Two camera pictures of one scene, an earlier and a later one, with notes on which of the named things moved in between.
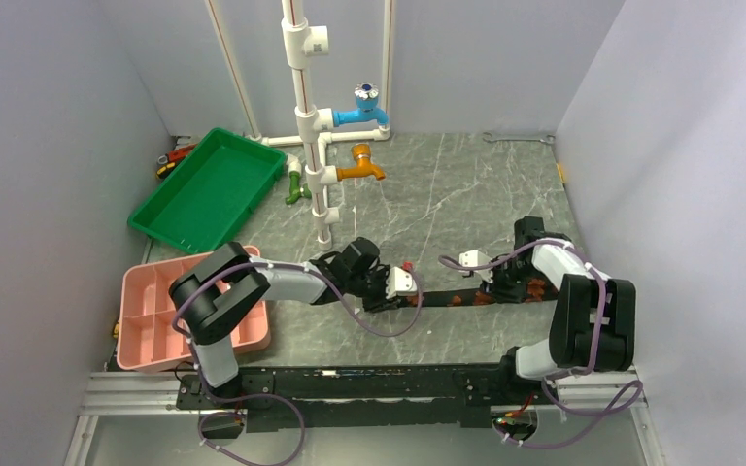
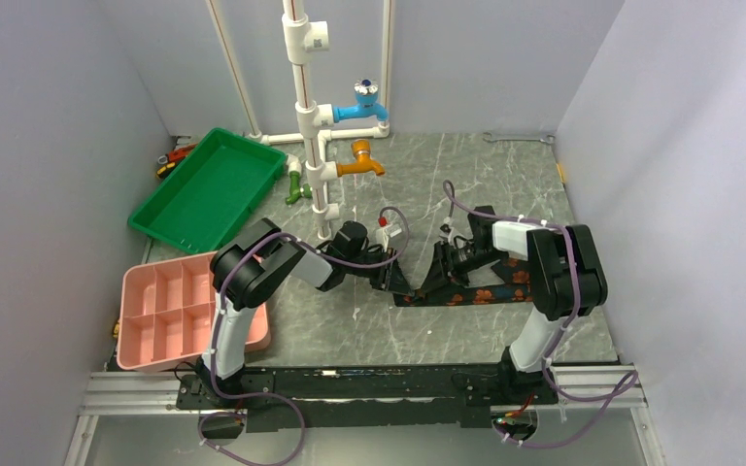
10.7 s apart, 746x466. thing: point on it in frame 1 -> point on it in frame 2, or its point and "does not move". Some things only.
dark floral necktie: (536, 290) does not move
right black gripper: (501, 293) -> (445, 264)
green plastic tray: (210, 192) does not move
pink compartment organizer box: (147, 339) does not move
